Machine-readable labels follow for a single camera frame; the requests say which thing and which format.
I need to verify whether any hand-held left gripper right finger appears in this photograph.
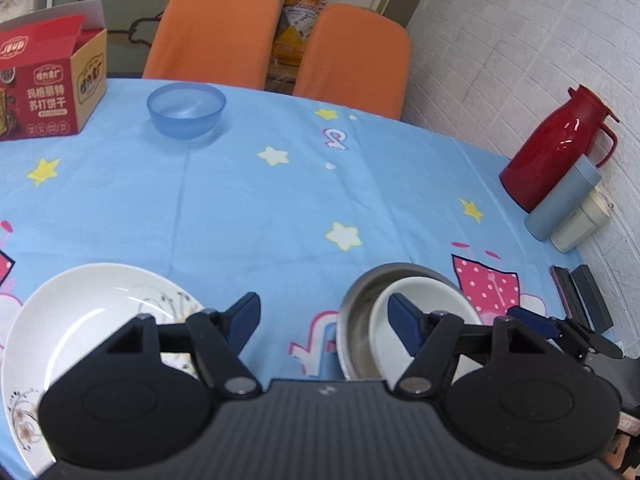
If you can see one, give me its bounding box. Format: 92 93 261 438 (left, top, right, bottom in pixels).
387 292 548 403

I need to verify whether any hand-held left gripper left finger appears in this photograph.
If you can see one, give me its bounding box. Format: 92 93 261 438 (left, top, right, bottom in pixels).
102 291 263 401

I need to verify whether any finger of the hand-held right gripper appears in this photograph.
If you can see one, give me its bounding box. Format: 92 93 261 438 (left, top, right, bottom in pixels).
506 305 626 361

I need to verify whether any stainless steel bowl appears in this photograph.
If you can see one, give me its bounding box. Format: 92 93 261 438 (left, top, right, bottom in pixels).
336 262 483 381

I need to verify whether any white ceramic bowl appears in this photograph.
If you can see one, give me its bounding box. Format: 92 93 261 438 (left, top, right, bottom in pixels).
369 276 483 378

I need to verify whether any white plate with floral print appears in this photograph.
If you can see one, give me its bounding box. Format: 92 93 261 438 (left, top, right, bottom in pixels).
0 262 211 478

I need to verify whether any smartphone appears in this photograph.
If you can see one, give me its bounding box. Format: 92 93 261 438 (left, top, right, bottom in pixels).
549 265 592 332

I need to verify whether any black case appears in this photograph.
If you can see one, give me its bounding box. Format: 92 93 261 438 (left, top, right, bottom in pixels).
570 264 615 335

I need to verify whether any cream lidded cup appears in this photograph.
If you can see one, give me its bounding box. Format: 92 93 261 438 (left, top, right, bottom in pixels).
550 187 615 254

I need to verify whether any blue cartoon pig tablecloth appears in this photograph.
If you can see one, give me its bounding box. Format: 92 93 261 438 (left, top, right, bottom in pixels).
0 77 626 480

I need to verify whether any grey-blue tumbler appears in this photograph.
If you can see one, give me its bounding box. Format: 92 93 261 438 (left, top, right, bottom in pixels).
524 154 602 242

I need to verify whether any red thermos jug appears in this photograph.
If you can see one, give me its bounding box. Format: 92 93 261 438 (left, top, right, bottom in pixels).
499 85 621 214

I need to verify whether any blue plastic bowl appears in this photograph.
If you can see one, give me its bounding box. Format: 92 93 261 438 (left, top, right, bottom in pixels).
146 82 227 139

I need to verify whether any orange chair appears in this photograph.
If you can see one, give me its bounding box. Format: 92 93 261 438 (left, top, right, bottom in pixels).
142 0 282 92
292 3 412 121

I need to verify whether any yellow bag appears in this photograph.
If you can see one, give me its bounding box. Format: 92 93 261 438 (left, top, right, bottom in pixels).
272 0 333 68

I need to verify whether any red cracker box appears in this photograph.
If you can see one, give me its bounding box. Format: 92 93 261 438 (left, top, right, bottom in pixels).
0 0 108 142

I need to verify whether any frosted glass door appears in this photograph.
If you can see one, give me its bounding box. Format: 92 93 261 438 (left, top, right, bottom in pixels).
50 0 182 80

